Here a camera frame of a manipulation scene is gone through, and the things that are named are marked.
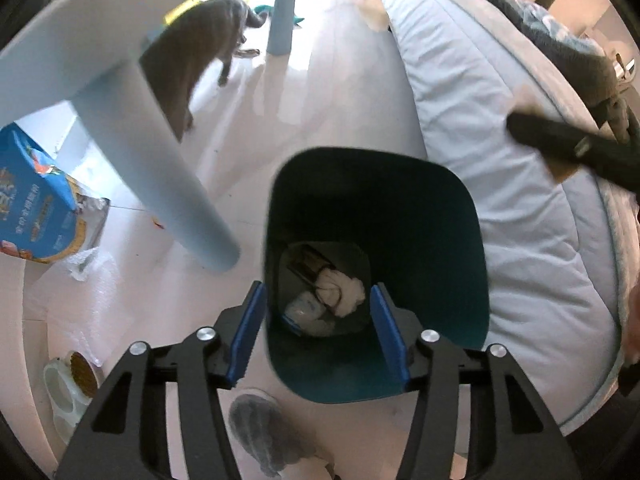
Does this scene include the grey cat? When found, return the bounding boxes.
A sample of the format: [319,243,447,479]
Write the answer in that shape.
[140,0,268,141]

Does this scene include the teal floor toy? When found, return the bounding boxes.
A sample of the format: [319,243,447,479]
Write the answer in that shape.
[252,3,305,26]

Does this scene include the blue tissue packet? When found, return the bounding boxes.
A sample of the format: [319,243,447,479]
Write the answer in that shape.
[284,290,332,337]

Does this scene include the blue patterned duvet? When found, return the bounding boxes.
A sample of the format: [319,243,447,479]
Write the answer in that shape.
[518,0,605,58]

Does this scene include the white pet food bowl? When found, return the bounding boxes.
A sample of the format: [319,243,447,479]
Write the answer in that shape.
[42,351,103,444]

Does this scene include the dark teal trash bin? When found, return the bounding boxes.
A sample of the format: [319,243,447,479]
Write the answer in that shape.
[264,148,489,404]

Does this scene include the dark grey fleece blanket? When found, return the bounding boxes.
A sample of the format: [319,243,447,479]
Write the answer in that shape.
[486,0,639,142]

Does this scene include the grey bed mattress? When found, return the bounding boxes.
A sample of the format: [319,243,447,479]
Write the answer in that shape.
[381,0,639,434]

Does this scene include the grey fuzzy slipper on foot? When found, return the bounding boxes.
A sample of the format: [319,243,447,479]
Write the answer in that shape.
[228,389,340,479]

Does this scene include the blue cat food bag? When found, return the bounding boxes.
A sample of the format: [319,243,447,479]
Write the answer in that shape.
[0,122,111,263]

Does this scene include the yellow red ball toy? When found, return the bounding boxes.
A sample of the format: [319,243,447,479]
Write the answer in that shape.
[151,217,165,230]

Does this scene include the light blue side table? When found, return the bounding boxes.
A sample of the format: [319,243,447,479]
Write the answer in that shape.
[0,0,302,276]

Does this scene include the white sock back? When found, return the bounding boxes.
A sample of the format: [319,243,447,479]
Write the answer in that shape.
[314,268,366,318]

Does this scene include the person's right hand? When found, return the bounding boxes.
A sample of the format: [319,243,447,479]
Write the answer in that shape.
[622,284,640,364]

